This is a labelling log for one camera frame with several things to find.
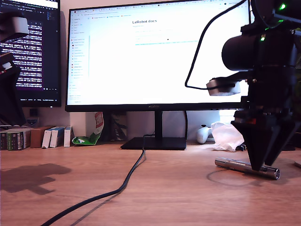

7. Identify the white game controller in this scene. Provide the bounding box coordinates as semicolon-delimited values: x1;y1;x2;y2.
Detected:
196;124;213;145

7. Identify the dark monitor with code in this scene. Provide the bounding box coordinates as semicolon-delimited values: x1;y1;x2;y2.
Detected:
0;0;62;108

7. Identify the white blue small box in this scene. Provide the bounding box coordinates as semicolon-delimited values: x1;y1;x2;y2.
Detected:
49;127;66;148
41;127;57;149
63;126;72;148

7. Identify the small blue white device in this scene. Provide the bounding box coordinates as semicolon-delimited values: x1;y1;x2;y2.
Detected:
26;117;40;127

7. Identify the dark printed box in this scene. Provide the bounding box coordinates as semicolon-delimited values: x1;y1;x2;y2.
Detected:
0;131;8;151

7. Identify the green red snack bag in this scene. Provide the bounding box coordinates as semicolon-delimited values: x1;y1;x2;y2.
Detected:
71;112;104;145

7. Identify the dark patterned box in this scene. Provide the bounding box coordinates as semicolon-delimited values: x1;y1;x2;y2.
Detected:
110;112;128;141

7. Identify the metallic silver laser pointer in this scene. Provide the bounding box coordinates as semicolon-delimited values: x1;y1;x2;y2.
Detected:
214;157;280;181

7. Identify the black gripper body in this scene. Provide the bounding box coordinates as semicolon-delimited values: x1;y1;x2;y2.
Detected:
234;77;298;129

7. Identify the green black printed box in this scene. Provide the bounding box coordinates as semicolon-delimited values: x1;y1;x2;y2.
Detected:
6;131;25;151

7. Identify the black Huawei monitor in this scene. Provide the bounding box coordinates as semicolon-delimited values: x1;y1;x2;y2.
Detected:
65;0;252;151

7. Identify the thin white cable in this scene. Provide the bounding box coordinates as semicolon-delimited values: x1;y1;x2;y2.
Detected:
0;124;31;130

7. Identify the white crumpled plastic bag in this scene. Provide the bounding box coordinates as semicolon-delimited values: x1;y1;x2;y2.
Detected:
210;121;245;152

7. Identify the gripper grey camera box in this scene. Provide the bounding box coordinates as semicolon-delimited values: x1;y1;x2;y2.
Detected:
7;16;29;35
206;72;251;97

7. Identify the thick black table cable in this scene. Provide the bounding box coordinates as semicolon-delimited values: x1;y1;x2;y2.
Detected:
41;134;146;226

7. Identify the thin black monitor cable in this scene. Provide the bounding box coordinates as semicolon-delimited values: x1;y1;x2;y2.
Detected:
183;110;189;140

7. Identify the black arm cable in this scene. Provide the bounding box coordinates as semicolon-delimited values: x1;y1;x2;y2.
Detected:
184;0;250;90

